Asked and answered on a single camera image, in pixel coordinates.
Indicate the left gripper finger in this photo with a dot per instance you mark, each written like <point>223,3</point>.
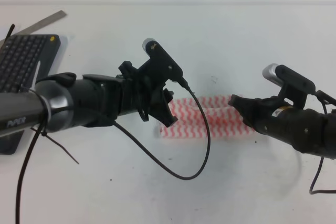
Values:
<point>128,71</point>
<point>160,110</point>

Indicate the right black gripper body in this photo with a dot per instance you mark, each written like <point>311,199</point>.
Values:
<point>267,117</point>

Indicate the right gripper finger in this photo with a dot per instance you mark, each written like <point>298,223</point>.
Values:
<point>244,106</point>

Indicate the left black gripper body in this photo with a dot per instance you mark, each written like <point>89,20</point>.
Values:
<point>137,95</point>

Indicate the pink white wavy towel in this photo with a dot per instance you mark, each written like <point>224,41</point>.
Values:
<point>223,120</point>

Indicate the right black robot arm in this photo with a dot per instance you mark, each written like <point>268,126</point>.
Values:
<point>307,131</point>

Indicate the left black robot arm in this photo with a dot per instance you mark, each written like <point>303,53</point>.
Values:
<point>62,101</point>

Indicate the black keyboard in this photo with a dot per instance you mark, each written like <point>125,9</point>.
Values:
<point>26,56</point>

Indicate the black zip tie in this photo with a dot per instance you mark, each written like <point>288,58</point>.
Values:
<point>47,113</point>

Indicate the metal ruler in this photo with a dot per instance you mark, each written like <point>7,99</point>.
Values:
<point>34,27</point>

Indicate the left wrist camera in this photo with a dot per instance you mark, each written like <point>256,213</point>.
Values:
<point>160,67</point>

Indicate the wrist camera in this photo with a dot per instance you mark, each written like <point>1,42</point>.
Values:
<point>160,67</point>
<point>294,86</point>

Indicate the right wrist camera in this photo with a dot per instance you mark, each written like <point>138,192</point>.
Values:
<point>294,86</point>

